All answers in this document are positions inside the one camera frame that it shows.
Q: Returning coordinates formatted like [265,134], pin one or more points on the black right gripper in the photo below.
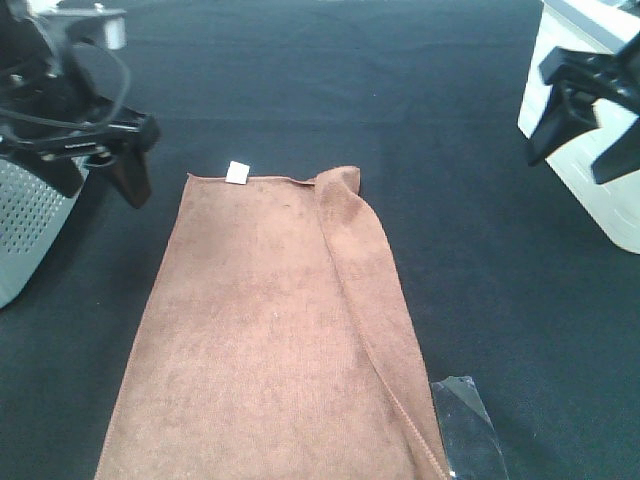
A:
[577,80]

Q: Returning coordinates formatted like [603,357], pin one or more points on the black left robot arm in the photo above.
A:
[21,22]

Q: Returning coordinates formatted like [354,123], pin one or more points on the white perforated laundry basket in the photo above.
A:
[32,215]

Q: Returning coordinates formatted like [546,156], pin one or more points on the brown microfiber towel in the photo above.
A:
[275,344]

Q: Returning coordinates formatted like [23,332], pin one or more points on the black table cloth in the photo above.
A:
[507,278]

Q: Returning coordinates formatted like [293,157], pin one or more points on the clear tape strip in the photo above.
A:
[471,445]

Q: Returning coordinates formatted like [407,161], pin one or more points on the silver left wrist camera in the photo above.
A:
[98,25]

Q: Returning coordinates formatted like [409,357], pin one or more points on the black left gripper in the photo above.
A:
[51,110]

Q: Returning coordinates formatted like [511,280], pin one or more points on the white plastic storage bin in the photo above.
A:
[601,27]

